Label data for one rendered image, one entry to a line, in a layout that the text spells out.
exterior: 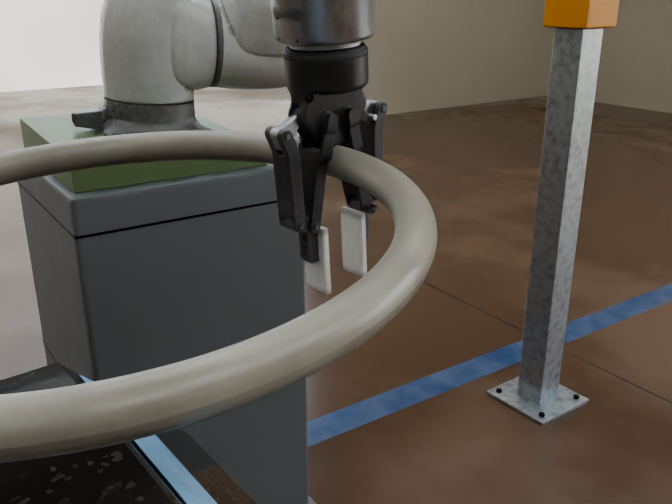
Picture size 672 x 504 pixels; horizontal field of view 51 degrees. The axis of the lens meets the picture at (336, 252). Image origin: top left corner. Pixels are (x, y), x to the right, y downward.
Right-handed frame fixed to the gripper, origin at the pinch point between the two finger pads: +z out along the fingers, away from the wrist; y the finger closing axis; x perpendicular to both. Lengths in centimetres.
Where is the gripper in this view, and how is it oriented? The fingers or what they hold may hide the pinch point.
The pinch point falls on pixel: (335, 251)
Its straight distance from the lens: 71.0
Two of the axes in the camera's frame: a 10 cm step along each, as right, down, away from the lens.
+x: 6.9, 2.8, -6.7
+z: 0.5, 9.0, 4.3
